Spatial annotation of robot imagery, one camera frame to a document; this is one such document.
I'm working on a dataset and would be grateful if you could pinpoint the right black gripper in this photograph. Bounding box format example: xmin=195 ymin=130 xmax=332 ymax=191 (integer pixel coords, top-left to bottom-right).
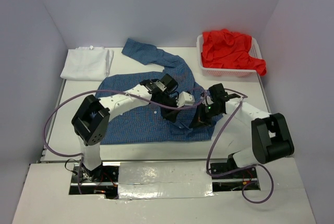
xmin=189 ymin=101 xmax=223 ymax=129

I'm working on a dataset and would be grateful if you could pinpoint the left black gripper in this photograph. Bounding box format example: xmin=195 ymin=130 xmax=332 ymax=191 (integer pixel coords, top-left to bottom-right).
xmin=156 ymin=92 xmax=183 ymax=122

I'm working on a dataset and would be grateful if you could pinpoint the blue plaid long sleeve shirt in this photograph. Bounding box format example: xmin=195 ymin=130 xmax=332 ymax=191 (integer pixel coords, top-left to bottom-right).
xmin=96 ymin=39 xmax=222 ymax=145

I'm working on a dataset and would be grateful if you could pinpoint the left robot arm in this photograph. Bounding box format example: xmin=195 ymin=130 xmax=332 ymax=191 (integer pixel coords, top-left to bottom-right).
xmin=71 ymin=74 xmax=178 ymax=181

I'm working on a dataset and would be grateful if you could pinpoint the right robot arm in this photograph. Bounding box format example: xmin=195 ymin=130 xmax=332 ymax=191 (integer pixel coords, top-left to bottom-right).
xmin=190 ymin=84 xmax=295 ymax=178

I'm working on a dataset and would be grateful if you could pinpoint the shiny silver tape sheet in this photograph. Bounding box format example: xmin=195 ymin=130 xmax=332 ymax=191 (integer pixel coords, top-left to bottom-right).
xmin=118 ymin=161 xmax=214 ymax=200

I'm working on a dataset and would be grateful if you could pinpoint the red shirt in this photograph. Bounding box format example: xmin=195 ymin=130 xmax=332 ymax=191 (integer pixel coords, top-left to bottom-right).
xmin=201 ymin=29 xmax=267 ymax=76

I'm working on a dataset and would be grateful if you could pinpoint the white plastic basket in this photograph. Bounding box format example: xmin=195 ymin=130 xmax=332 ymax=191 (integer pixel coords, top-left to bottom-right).
xmin=196 ymin=34 xmax=263 ymax=77

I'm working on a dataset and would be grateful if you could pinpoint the folded white shirt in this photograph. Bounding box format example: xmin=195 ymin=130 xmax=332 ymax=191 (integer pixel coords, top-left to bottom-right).
xmin=60 ymin=46 xmax=114 ymax=81

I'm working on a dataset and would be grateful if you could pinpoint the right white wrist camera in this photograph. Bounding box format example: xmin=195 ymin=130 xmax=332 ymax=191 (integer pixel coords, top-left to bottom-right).
xmin=201 ymin=92 xmax=212 ymax=105

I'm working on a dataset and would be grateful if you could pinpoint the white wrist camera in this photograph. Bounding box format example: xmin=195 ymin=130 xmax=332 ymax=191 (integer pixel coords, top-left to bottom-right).
xmin=201 ymin=92 xmax=212 ymax=105
xmin=176 ymin=91 xmax=195 ymax=108

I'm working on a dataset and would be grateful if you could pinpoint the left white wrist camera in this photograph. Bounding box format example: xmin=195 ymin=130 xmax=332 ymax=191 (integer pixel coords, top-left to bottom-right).
xmin=176 ymin=91 xmax=195 ymax=108

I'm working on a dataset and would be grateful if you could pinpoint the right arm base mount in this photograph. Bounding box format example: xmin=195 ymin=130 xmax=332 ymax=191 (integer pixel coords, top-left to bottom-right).
xmin=209 ymin=157 xmax=260 ymax=192

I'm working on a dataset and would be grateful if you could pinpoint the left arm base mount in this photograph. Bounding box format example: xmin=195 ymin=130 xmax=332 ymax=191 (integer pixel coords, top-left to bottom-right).
xmin=66 ymin=163 xmax=120 ymax=199

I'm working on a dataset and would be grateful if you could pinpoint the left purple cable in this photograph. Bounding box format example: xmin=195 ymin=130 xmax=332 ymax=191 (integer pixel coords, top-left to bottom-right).
xmin=42 ymin=85 xmax=209 ymax=196

